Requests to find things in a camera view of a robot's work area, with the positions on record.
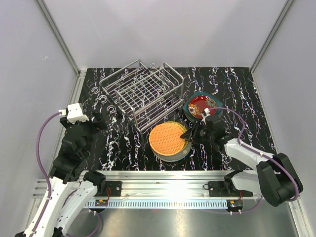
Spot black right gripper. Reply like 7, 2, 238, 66
180, 120, 214, 145

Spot grey reindeer plate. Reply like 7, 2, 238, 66
151, 142, 191, 162

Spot orange woven plate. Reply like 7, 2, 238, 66
149, 123, 185, 156

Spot yellow green woven plate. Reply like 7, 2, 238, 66
166, 121, 189, 154

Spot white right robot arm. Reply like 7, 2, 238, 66
181, 115, 303, 207

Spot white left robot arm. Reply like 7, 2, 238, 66
16, 112, 107, 237

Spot dark bottom plate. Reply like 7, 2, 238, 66
184, 108, 224, 124

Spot red floral plate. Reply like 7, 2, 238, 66
188, 95, 217, 119

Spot teal square plate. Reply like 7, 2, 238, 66
183, 90, 223, 112

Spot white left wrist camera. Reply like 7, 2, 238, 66
58, 103, 89, 124

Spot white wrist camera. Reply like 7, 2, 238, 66
201, 108, 211, 119
58, 103, 89, 124

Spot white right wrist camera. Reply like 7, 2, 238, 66
201, 108, 211, 119

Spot silver wire dish rack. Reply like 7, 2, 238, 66
99, 60, 184, 134

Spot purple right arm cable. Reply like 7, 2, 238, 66
208, 106, 301, 202

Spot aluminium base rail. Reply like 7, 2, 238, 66
34, 170, 264, 213

